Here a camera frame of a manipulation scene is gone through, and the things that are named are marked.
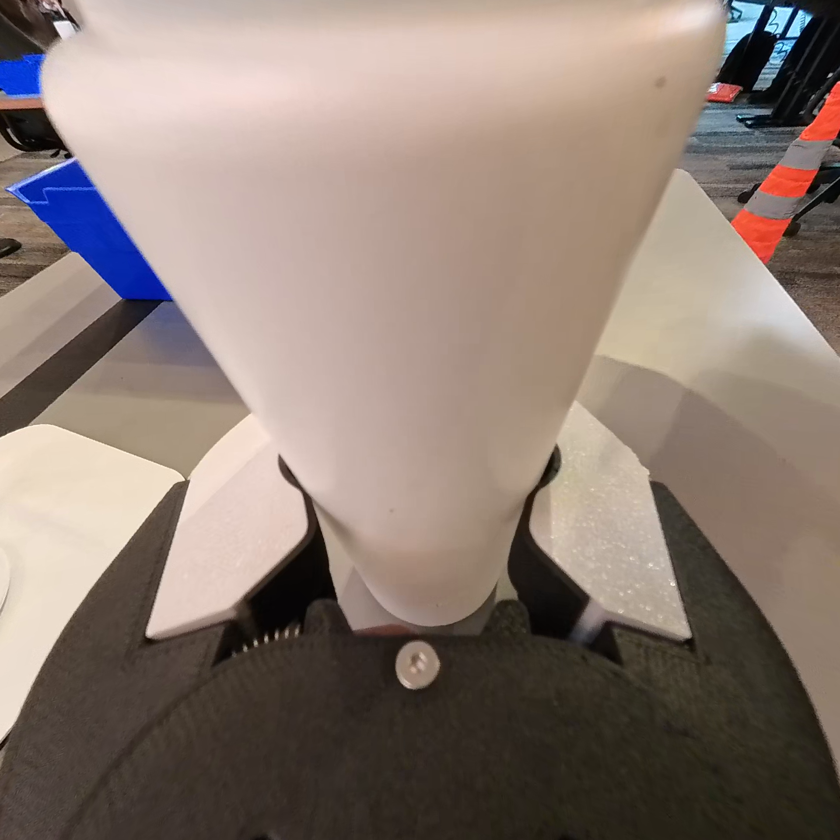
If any black office chair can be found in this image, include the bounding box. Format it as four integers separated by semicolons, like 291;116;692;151
738;164;840;237

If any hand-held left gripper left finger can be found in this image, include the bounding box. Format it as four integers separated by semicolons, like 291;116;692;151
146;415;337;641

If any white bottle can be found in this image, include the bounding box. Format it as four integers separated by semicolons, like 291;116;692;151
41;0;728;624

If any orange traffic cone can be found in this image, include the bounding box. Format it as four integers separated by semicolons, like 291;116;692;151
730;82;840;265

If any small blue bin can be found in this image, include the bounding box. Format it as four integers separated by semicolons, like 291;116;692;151
0;56;47;96

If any blue plastic bin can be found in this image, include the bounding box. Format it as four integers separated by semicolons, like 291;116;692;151
7;157;173;301

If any black tape strip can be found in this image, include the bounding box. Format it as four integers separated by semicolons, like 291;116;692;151
0;301;164;437

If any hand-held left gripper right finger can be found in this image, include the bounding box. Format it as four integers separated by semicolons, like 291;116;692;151
508;403;692;649

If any white stand base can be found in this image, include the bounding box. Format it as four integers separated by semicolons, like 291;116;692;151
0;425;186;746

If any black desk frame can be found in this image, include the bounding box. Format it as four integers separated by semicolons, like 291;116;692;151
718;0;840;126

